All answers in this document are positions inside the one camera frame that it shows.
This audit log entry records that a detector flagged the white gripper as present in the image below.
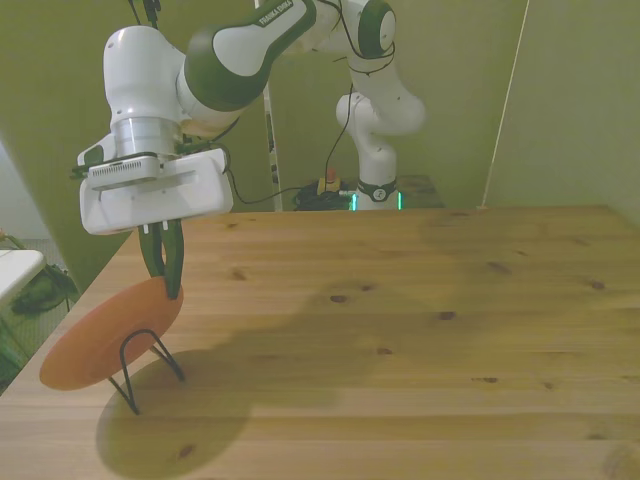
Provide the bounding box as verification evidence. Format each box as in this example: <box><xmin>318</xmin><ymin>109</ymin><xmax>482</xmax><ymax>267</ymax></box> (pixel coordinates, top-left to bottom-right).
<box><xmin>79</xmin><ymin>148</ymin><xmax>235</xmax><ymax>301</ymax></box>

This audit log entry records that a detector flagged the pink plastic plate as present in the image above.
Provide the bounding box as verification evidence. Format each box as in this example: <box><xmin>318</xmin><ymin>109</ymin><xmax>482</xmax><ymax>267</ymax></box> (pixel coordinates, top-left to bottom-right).
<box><xmin>38</xmin><ymin>276</ymin><xmax>185</xmax><ymax>393</ymax></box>

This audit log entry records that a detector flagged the dark crumpled bag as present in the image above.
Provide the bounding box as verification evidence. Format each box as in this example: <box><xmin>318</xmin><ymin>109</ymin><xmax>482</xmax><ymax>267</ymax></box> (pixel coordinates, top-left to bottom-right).
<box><xmin>10</xmin><ymin>264</ymin><xmax>81</xmax><ymax>317</ymax></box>

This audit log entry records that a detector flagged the yellow emergency stop box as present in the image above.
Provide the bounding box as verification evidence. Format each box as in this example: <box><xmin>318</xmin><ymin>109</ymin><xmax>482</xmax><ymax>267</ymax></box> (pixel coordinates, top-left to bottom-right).
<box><xmin>316</xmin><ymin>169</ymin><xmax>344</xmax><ymax>194</ymax></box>

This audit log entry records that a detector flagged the dark robot mounting base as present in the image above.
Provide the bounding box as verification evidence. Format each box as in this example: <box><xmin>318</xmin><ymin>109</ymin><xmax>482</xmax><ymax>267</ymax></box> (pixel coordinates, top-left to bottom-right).
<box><xmin>344</xmin><ymin>173</ymin><xmax>446</xmax><ymax>211</ymax></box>

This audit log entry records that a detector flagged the thin white leaning rod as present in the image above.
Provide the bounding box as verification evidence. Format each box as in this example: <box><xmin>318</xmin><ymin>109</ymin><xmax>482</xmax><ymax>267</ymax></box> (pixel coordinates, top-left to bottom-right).
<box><xmin>477</xmin><ymin>0</ymin><xmax>532</xmax><ymax>211</ymax></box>

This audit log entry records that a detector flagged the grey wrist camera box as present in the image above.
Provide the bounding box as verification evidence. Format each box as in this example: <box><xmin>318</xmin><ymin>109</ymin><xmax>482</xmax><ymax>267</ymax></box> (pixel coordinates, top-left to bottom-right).
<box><xmin>87</xmin><ymin>155</ymin><xmax>162</xmax><ymax>191</ymax></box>

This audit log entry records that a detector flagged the black wire plate stand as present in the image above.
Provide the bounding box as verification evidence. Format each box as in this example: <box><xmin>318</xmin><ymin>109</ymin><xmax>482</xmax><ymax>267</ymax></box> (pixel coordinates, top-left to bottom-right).
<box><xmin>107</xmin><ymin>328</ymin><xmax>187</xmax><ymax>418</ymax></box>

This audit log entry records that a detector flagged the black coiled cable bundle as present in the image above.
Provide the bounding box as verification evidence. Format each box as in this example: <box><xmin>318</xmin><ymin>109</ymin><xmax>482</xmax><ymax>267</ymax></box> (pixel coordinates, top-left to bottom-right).
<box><xmin>292</xmin><ymin>182</ymin><xmax>354</xmax><ymax>212</ymax></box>

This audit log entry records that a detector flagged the white slotted upright post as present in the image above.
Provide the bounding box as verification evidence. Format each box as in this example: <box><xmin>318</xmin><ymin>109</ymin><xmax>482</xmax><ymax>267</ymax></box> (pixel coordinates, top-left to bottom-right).
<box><xmin>261</xmin><ymin>82</ymin><xmax>284</xmax><ymax>212</ymax></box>

